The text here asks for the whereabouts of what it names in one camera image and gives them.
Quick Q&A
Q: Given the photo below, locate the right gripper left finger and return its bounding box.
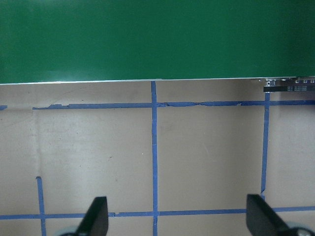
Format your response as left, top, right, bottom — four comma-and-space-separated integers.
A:
75, 196, 109, 236

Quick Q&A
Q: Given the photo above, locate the green conveyor belt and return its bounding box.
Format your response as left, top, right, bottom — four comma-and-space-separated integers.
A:
0, 0, 315, 85

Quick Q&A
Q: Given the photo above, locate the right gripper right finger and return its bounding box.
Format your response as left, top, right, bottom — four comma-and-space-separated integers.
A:
246, 194, 290, 236

